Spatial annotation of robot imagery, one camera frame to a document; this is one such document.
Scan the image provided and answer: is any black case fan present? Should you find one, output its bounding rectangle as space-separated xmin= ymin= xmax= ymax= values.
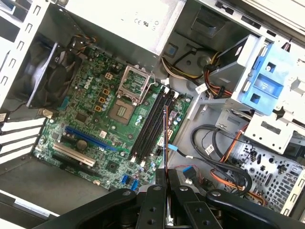
xmin=13 ymin=35 xmax=83 ymax=109

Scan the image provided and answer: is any black cable with blue tab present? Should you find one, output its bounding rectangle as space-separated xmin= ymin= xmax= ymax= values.
xmin=167 ymin=143 xmax=195 ymax=161

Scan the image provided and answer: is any open black PC case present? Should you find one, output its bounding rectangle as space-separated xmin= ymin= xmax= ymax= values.
xmin=0 ymin=0 xmax=305 ymax=229

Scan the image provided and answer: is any silver metal drive cage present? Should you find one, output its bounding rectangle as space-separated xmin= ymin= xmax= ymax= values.
xmin=207 ymin=33 xmax=305 ymax=156

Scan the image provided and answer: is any white expansion slot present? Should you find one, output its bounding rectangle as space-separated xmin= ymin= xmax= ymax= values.
xmin=52 ymin=142 xmax=96 ymax=167

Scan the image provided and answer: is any black RAM slot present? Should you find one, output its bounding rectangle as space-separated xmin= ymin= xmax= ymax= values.
xmin=133 ymin=89 xmax=172 ymax=164
xmin=128 ymin=86 xmax=166 ymax=161
xmin=138 ymin=91 xmax=177 ymax=166
xmin=143 ymin=94 xmax=183 ymax=169

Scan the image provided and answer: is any metal socket cover frame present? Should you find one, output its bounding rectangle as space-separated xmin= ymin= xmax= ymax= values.
xmin=118 ymin=65 xmax=155 ymax=105

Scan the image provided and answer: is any blue plastic drive latch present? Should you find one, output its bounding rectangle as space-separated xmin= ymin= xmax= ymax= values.
xmin=240 ymin=44 xmax=295 ymax=116

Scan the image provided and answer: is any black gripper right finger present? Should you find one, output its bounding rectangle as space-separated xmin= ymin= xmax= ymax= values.
xmin=168 ymin=169 xmax=305 ymax=229

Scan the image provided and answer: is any RAM stick with black chips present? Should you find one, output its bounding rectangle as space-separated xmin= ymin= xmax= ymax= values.
xmin=163 ymin=105 xmax=174 ymax=227

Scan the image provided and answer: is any round silver coin battery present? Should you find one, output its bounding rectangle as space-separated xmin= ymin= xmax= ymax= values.
xmin=76 ymin=138 xmax=88 ymax=150

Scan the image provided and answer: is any black expansion slot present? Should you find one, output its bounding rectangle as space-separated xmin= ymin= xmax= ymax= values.
xmin=52 ymin=154 xmax=102 ymax=178

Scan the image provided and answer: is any CPU socket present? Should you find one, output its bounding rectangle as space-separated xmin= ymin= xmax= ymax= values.
xmin=108 ymin=99 xmax=136 ymax=126

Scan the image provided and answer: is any black looped cable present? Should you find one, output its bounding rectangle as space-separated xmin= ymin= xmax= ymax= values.
xmin=190 ymin=124 xmax=253 ymax=198

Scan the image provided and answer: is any grey power supply unit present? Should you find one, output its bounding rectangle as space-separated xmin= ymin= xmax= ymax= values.
xmin=63 ymin=0 xmax=188 ymax=72

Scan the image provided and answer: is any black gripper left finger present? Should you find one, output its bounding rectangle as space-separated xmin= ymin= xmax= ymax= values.
xmin=33 ymin=168 xmax=168 ymax=229

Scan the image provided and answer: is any green Dell motherboard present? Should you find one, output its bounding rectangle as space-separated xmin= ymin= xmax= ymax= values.
xmin=33 ymin=47 xmax=194 ymax=192

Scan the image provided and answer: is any blue expansion slot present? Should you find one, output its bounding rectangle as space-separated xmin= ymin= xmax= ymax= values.
xmin=64 ymin=125 xmax=119 ymax=153

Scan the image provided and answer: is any orange SATA wire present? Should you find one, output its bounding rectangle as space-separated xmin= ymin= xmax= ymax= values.
xmin=211 ymin=125 xmax=269 ymax=207

